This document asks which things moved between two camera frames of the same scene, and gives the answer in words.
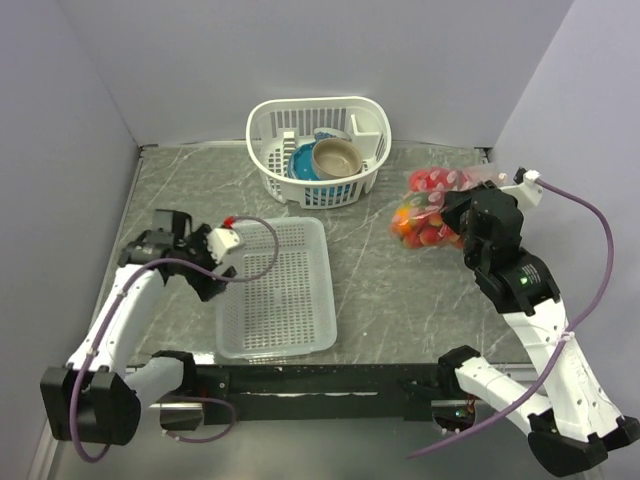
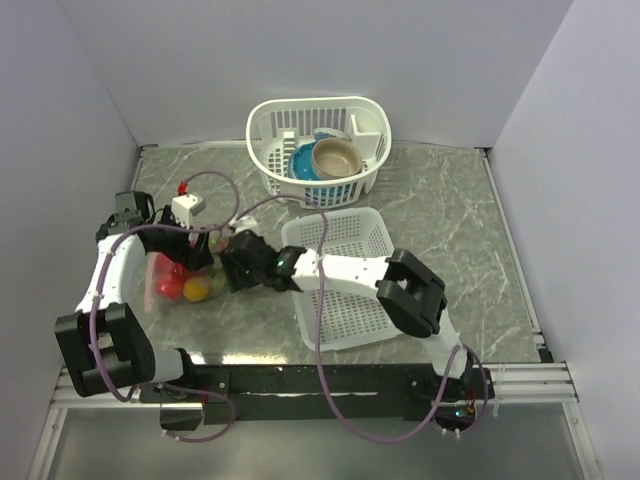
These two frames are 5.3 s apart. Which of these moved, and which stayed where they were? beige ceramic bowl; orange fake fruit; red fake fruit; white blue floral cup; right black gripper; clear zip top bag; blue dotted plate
Moved: right black gripper; clear zip top bag; orange fake fruit; red fake fruit
Stayed: beige ceramic bowl; white blue floral cup; blue dotted plate
